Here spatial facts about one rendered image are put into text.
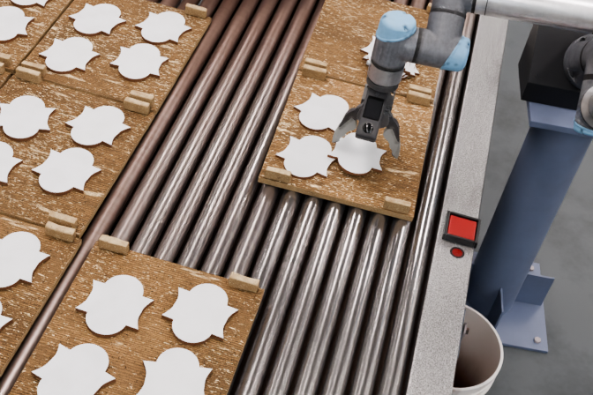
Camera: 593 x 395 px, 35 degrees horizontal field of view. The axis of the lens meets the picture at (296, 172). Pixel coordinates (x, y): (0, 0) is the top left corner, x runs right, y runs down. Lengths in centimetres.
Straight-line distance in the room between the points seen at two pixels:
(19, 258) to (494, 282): 166
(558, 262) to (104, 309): 203
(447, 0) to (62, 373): 104
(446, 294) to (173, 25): 101
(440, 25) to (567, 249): 170
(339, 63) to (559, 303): 131
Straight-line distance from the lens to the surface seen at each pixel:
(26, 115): 216
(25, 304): 181
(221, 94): 228
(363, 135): 199
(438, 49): 195
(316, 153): 212
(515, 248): 293
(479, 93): 248
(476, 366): 277
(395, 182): 211
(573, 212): 365
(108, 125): 213
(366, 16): 261
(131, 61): 232
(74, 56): 233
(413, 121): 229
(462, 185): 219
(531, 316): 322
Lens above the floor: 236
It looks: 43 degrees down
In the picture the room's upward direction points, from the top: 11 degrees clockwise
